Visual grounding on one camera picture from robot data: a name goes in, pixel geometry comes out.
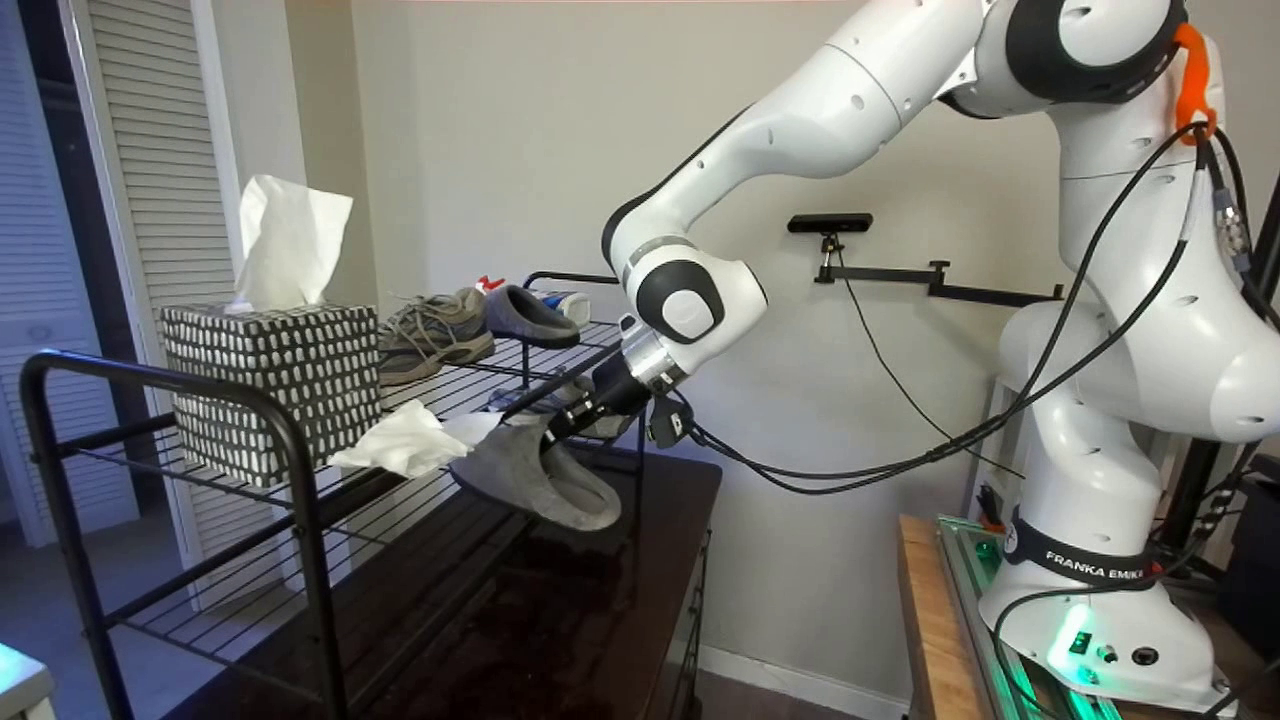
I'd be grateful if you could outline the black equipment box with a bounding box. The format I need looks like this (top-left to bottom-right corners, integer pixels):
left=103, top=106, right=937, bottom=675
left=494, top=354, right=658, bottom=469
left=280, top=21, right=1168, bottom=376
left=1213, top=452, right=1280, bottom=660

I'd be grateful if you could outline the dark wooden dresser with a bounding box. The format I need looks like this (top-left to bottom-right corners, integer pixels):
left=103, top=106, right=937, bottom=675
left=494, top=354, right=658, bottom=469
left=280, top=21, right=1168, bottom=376
left=171, top=442, right=722, bottom=720

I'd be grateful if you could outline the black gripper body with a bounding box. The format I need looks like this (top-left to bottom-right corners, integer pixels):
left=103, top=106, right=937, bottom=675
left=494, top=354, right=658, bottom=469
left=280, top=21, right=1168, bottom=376
left=565, top=361, right=664, bottom=433

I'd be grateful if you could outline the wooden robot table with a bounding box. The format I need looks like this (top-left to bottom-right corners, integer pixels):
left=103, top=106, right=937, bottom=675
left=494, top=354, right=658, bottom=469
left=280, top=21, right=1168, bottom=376
left=890, top=511, right=1280, bottom=720

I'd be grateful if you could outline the grey house slipper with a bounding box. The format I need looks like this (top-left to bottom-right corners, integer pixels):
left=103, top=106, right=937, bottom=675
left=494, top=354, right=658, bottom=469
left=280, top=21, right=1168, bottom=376
left=475, top=280, right=584, bottom=351
left=448, top=408, right=629, bottom=541

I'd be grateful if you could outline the white tissue in box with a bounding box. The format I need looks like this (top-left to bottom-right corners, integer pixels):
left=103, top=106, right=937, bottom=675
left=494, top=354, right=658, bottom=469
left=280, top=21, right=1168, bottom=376
left=219, top=172, right=354, bottom=320

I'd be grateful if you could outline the beige laced sneaker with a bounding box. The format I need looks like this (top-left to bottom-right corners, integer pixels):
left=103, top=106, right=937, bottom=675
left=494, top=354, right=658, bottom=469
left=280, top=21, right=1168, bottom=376
left=374, top=289, right=500, bottom=391

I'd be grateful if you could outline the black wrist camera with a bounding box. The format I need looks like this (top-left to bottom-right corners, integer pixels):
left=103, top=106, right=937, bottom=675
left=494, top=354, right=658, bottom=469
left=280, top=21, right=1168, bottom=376
left=637, top=387, right=698, bottom=452

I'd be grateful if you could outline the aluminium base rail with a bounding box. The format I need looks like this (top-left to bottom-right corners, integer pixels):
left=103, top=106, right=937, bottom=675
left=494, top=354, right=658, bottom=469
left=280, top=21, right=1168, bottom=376
left=931, top=511, right=1110, bottom=720

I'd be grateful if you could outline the black white patterned tissue box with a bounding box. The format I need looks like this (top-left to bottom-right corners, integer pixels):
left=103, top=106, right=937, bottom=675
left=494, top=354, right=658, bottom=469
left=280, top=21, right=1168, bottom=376
left=156, top=298, right=386, bottom=490

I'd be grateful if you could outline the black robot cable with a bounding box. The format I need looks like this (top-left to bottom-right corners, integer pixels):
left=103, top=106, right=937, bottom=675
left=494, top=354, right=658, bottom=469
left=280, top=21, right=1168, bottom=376
left=671, top=117, right=1264, bottom=500

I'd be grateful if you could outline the crumpled white tissue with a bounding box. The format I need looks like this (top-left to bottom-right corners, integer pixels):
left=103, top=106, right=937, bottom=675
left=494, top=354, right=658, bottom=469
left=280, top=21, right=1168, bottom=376
left=322, top=396, right=475, bottom=484

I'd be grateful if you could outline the black metal shoe rack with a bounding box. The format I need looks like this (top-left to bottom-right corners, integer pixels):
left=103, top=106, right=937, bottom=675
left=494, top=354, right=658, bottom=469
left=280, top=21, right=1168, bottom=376
left=14, top=269, right=657, bottom=720

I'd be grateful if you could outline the white louvered closet door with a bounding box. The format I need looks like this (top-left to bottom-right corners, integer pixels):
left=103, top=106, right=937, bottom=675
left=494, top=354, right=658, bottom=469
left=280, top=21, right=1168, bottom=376
left=56, top=0, right=313, bottom=571

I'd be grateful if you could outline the black camera on boom stand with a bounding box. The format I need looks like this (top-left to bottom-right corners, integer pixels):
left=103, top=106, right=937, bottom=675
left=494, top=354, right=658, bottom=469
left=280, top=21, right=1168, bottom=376
left=784, top=207, right=1068, bottom=320

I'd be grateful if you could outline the white framed panel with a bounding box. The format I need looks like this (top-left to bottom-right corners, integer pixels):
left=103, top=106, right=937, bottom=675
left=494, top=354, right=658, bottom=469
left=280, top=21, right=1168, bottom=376
left=963, top=367, right=1038, bottom=541

